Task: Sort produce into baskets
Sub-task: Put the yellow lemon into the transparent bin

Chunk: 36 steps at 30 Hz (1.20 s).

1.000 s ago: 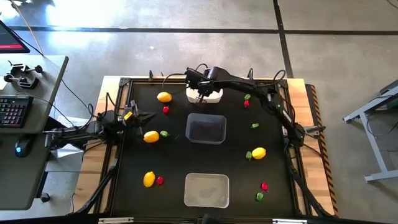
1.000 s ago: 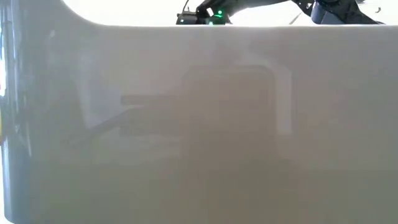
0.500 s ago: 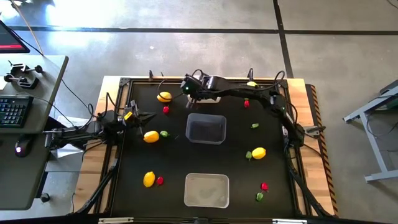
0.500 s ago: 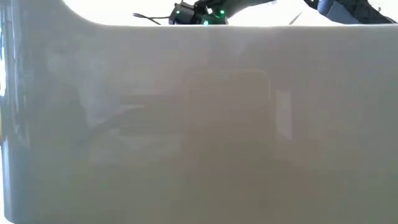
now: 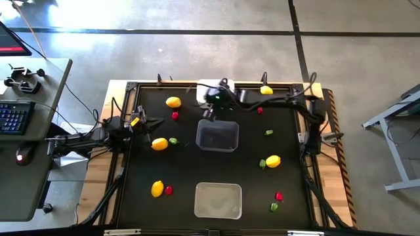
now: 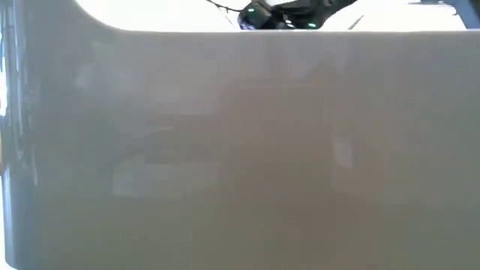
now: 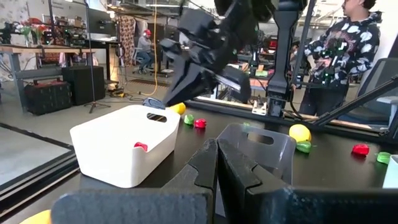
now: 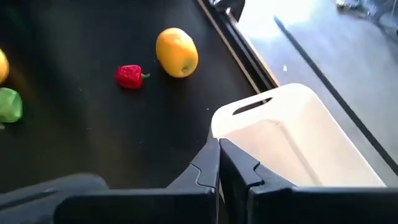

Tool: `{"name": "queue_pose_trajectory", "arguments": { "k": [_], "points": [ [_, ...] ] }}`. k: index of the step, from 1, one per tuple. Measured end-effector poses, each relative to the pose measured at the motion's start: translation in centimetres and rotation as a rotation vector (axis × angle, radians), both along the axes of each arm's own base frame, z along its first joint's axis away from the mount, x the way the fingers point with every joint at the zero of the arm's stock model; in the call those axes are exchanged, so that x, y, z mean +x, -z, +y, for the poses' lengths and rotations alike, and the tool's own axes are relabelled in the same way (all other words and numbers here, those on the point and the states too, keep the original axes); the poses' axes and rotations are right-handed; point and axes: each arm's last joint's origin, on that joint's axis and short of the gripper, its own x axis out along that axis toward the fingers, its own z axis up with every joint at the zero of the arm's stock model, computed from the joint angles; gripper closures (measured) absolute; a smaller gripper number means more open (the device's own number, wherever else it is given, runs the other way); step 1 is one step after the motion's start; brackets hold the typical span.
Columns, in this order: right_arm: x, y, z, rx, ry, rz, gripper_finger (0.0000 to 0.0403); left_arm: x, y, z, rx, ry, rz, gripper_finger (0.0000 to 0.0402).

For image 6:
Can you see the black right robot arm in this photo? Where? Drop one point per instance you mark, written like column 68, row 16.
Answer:
column 300, row 11

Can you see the light grey plastic bin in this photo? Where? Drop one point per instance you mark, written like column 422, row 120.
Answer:
column 240, row 150

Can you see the grey metal table frame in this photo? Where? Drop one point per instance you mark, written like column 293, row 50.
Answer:
column 463, row 15

